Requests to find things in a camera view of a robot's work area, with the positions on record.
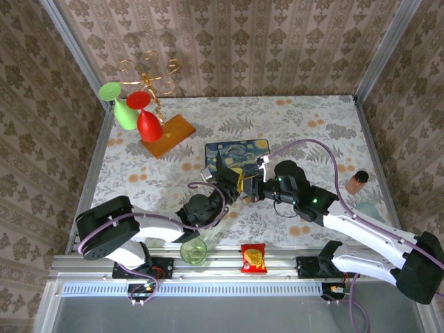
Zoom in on orange bottle black cap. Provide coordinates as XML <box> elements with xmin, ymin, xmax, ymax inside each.
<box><xmin>344</xmin><ymin>170</ymin><xmax>370</xmax><ymax>195</ymax></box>

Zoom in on teal translucent cup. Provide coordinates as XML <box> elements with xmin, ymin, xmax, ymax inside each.
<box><xmin>353</xmin><ymin>202</ymin><xmax>381</xmax><ymax>222</ymax></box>

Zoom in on red snack packet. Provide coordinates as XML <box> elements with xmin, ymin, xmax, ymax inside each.
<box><xmin>240</xmin><ymin>243</ymin><xmax>268</xmax><ymax>275</ymax></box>

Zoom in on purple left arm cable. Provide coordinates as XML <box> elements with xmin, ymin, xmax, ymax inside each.
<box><xmin>76</xmin><ymin>181</ymin><xmax>230</xmax><ymax>307</ymax></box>

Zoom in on green transparent cup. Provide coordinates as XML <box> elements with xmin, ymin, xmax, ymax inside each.
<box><xmin>179</xmin><ymin>237</ymin><xmax>208</xmax><ymax>267</ymax></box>

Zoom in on floral patterned tablecloth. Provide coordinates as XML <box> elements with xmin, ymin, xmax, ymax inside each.
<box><xmin>81</xmin><ymin>95</ymin><xmax>400</xmax><ymax>249</ymax></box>

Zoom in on red plastic wine glass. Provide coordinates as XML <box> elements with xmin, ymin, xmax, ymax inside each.
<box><xmin>126</xmin><ymin>90</ymin><xmax>164</xmax><ymax>143</ymax></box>

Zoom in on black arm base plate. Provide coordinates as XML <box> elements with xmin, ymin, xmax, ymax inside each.
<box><xmin>112</xmin><ymin>255</ymin><xmax>175</xmax><ymax>280</ymax></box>
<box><xmin>296</xmin><ymin>255</ymin><xmax>348</xmax><ymax>280</ymax></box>

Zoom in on aluminium front rail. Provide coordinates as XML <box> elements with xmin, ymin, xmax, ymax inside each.
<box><xmin>48</xmin><ymin>246</ymin><xmax>429</xmax><ymax>280</ymax></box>

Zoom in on white slotted cable duct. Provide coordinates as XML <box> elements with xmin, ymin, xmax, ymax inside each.
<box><xmin>60</xmin><ymin>281</ymin><xmax>324</xmax><ymax>298</ymax></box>

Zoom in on black connector plate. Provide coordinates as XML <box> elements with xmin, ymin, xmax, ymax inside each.
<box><xmin>127</xmin><ymin>282</ymin><xmax>157</xmax><ymax>303</ymax></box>
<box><xmin>321</xmin><ymin>282</ymin><xmax>348</xmax><ymax>303</ymax></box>

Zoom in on gold wire rack wooden base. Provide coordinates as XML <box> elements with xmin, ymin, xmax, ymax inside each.
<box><xmin>118</xmin><ymin>50</ymin><xmax>197</xmax><ymax>160</ymax></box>

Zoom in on starry night painted box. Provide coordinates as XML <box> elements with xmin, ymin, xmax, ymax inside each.
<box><xmin>204</xmin><ymin>138</ymin><xmax>271</xmax><ymax>182</ymax></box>

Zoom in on aluminium side rail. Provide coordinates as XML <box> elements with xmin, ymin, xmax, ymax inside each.
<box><xmin>352</xmin><ymin>95</ymin><xmax>410</xmax><ymax>253</ymax></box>
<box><xmin>64</xmin><ymin>103</ymin><xmax>117</xmax><ymax>256</ymax></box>

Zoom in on green plastic wine glass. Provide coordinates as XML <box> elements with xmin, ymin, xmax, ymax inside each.
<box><xmin>98</xmin><ymin>81</ymin><xmax>139</xmax><ymax>131</ymax></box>

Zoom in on aluminium frame post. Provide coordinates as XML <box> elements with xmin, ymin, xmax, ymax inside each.
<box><xmin>353</xmin><ymin>0</ymin><xmax>422</xmax><ymax>102</ymax></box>
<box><xmin>38</xmin><ymin>0</ymin><xmax>117</xmax><ymax>112</ymax></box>

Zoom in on thin black cable loop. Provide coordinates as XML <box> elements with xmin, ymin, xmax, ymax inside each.
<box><xmin>272</xmin><ymin>199</ymin><xmax>300</xmax><ymax>219</ymax></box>

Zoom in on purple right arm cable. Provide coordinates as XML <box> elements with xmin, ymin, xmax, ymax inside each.
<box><xmin>268</xmin><ymin>138</ymin><xmax>444</xmax><ymax>333</ymax></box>

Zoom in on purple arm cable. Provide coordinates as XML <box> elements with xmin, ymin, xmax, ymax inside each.
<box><xmin>76</xmin><ymin>181</ymin><xmax>230</xmax><ymax>307</ymax></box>
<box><xmin>268</xmin><ymin>138</ymin><xmax>444</xmax><ymax>333</ymax></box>

